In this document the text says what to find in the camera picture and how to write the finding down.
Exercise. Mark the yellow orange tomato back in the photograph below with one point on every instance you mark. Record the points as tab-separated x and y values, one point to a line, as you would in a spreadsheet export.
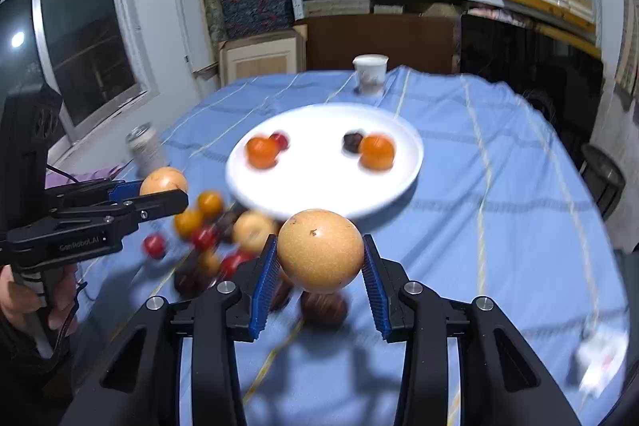
210	204

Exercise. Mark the yellow orange tomato front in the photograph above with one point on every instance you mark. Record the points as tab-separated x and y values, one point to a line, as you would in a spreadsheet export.
187	223

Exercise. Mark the blue checked tablecloth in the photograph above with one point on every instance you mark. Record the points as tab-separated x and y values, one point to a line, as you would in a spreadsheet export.
499	208

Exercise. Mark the white beverage can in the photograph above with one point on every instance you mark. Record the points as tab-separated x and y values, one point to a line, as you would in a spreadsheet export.
145	149

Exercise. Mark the white oval plate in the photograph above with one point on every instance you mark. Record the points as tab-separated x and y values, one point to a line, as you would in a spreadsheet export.
315	172

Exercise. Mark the red cherry tomato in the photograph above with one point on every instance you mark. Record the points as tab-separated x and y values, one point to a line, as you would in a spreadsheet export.
231	262
206	238
155	246
280	139

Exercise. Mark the small yellow brown pear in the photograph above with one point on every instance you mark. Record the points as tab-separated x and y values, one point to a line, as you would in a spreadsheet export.
209	263

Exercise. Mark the white paper cup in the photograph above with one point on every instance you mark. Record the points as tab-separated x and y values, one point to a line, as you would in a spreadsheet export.
370	71

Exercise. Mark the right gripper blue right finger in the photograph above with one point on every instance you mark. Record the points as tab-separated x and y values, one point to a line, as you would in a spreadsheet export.
407	312

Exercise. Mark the framed picture cardboard box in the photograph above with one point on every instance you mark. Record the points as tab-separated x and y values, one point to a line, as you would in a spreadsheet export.
282	51

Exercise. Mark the large orange mandarin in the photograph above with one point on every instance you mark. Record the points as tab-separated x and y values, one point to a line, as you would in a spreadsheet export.
377	152
262	152

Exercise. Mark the large pale yellow apple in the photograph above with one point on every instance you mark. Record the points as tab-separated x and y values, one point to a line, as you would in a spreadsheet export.
251	231

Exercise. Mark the crumpled white tissue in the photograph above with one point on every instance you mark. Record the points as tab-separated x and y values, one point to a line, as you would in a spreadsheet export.
598	358

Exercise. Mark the left window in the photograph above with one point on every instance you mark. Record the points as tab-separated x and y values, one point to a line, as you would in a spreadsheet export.
90	51

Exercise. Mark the dark purple plum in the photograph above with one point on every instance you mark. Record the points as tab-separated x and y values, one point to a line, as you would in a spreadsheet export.
191	278

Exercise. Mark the black stool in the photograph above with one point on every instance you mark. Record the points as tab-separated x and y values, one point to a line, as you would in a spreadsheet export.
603	178

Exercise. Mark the dark mangosteen back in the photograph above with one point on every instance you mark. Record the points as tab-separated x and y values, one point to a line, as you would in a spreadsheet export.
225	223

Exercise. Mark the yellow orange tomato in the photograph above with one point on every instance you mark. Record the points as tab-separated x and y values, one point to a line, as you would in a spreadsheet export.
210	204
187	223

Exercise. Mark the pale yellow pear front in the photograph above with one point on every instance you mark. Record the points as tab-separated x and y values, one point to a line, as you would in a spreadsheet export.
321	251

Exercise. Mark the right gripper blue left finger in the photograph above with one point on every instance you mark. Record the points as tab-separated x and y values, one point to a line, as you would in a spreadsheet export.
233	310

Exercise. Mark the brown wooden board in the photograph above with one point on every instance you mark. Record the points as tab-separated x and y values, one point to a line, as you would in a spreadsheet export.
423	43

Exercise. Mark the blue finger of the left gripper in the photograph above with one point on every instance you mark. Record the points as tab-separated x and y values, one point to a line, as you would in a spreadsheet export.
123	191
157	205

